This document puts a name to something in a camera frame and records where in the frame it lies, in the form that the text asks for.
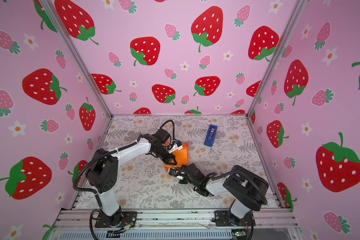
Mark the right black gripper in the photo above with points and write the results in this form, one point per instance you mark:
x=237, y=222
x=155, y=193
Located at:
x=185, y=167

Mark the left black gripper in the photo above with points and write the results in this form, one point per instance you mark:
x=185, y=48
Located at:
x=169, y=160

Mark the orange yellow wrapping paper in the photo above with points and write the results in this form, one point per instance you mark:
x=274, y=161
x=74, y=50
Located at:
x=182, y=157

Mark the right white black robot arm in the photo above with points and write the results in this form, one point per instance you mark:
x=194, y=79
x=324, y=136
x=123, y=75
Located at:
x=248, y=189

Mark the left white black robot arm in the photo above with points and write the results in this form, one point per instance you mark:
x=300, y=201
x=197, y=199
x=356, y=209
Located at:
x=102, y=171

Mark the blue tape dispenser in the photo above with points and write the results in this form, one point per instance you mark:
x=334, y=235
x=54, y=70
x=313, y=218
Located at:
x=211, y=135

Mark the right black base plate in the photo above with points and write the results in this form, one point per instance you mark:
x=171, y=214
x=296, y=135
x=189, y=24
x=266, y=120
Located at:
x=227, y=219

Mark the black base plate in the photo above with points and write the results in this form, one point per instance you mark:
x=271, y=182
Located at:
x=227, y=219
x=117, y=221

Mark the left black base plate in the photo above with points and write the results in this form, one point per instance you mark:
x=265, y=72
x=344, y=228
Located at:
x=117, y=221

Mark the aluminium front frame rail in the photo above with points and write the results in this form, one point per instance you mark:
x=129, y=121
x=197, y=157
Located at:
x=178, y=224

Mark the left aluminium corner post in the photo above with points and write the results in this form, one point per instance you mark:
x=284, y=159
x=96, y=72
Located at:
x=67, y=40

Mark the aluminium corner post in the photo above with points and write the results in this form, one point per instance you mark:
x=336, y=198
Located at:
x=284, y=38
x=67, y=40

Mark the right aluminium corner post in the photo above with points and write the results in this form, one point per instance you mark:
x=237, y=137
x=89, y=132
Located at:
x=284, y=38

